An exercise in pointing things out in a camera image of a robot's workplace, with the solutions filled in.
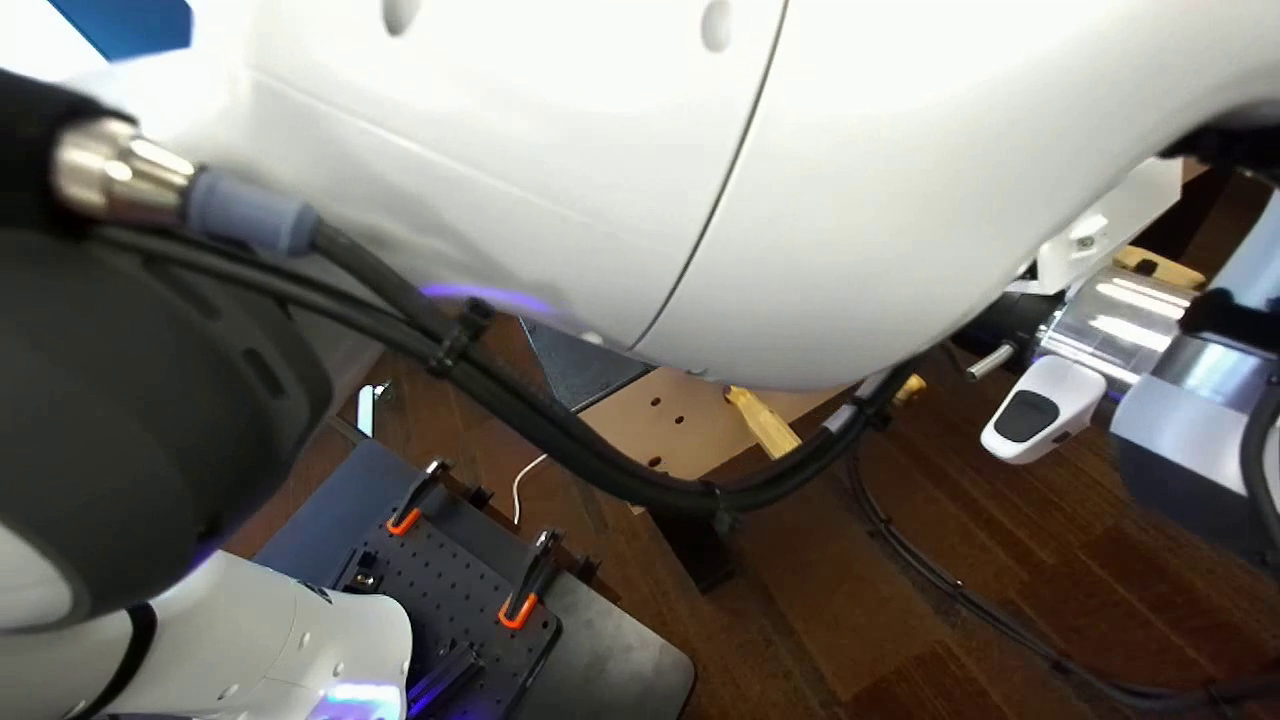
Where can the rod wooden handle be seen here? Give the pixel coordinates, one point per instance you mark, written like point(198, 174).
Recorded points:
point(908, 388)
point(775, 435)

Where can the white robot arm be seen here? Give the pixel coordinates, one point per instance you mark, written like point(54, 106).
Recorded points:
point(790, 194)

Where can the foosball table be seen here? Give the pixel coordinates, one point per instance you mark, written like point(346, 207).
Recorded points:
point(678, 448)

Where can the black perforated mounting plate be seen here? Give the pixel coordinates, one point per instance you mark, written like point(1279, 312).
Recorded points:
point(463, 661)

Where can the orange handled clamp right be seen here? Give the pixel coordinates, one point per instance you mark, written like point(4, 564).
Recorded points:
point(533, 577)

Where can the orange handled clamp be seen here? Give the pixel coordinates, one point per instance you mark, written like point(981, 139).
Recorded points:
point(410, 508)
point(533, 577)

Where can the orange handled clamp left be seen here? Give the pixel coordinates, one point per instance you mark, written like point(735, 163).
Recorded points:
point(410, 508)

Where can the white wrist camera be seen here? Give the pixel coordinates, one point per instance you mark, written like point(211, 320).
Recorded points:
point(1044, 407)

